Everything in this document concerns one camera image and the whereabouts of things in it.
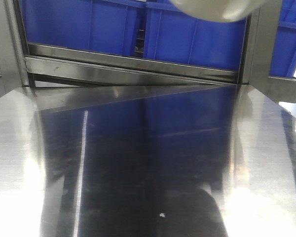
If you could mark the blue crate left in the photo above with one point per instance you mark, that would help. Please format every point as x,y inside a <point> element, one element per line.
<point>107,26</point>

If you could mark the blue crate right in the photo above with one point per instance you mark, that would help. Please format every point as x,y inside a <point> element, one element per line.
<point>284,54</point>

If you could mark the steel shelf frame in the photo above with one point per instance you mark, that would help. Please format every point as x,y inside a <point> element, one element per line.
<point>23,63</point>

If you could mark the blue crate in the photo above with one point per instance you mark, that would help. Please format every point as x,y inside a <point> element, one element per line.
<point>107,26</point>
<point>173,36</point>
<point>284,54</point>

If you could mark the blue crate middle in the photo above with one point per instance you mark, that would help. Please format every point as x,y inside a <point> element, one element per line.
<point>173,36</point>

